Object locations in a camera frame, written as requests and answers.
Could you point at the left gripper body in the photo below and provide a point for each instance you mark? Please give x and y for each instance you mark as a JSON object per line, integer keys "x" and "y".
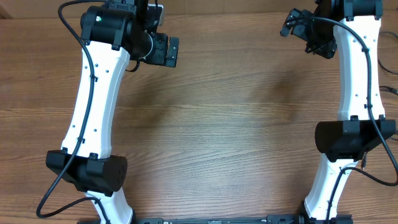
{"x": 158, "y": 54}

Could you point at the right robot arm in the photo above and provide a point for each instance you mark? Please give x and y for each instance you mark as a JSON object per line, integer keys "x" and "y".
{"x": 350, "y": 30}

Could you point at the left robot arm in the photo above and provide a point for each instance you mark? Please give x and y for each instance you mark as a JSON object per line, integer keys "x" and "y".
{"x": 113, "y": 34}

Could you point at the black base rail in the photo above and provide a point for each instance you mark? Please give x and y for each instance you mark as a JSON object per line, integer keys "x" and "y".
{"x": 217, "y": 220}

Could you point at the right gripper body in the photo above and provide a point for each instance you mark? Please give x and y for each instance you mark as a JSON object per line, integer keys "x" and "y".
{"x": 304, "y": 28}

